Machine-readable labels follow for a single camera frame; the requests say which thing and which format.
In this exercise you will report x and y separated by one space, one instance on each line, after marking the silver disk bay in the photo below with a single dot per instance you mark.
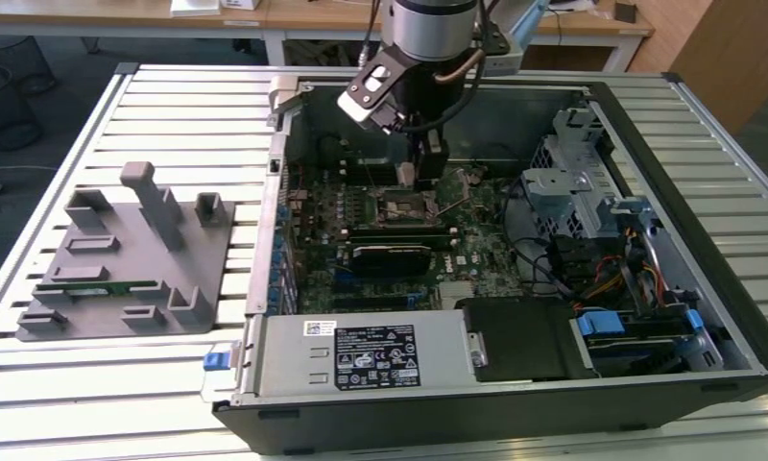
707 357

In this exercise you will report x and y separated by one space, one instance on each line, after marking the black expansion slot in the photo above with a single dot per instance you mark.
371 303

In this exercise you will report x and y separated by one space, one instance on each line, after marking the silver chipset heatsink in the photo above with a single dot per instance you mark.
458 295

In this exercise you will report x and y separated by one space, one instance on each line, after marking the RAM slot white clips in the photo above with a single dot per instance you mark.
359 172
396 243
359 163
396 234

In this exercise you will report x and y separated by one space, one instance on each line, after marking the silver power supply unit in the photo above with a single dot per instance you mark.
282 355

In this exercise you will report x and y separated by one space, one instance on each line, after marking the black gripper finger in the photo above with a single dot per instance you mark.
407 175
436 158

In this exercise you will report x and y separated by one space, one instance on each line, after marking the green motherboard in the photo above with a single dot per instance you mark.
487 230

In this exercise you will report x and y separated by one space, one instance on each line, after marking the silver metal drive cage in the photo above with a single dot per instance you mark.
551 189

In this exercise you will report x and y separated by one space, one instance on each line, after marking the blue disk carrier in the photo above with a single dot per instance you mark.
600 324

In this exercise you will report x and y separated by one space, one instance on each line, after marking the green RAM stick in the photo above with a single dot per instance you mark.
123 286

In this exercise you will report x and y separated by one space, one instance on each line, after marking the blue case latch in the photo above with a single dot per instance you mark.
215 361

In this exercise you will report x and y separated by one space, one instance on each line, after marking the CPU socket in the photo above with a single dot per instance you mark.
396 211

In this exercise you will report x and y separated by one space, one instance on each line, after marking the white box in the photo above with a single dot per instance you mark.
240 4

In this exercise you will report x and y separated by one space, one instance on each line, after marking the white book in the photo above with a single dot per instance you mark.
195 7

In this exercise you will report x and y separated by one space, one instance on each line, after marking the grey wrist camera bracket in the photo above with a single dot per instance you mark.
504 62

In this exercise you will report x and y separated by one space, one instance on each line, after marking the silver wrist camera black face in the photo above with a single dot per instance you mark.
374 91

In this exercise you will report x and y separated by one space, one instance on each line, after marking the small black box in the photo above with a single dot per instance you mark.
626 12

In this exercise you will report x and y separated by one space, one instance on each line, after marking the black mesh waste bin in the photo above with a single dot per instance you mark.
32 62
7 120

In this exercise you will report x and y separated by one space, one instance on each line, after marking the wooden cabinet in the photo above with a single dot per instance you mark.
730 57

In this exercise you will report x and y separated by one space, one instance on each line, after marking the black graphics card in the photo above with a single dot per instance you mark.
391 263

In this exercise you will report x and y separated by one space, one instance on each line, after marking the wooden desk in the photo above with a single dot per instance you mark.
135 21

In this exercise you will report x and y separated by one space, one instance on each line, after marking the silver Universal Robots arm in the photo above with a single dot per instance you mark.
432 29

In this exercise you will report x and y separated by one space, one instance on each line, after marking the open black PC case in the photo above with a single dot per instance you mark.
423 427

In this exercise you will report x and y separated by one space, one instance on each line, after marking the grey plastic parts rack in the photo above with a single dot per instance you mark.
135 249

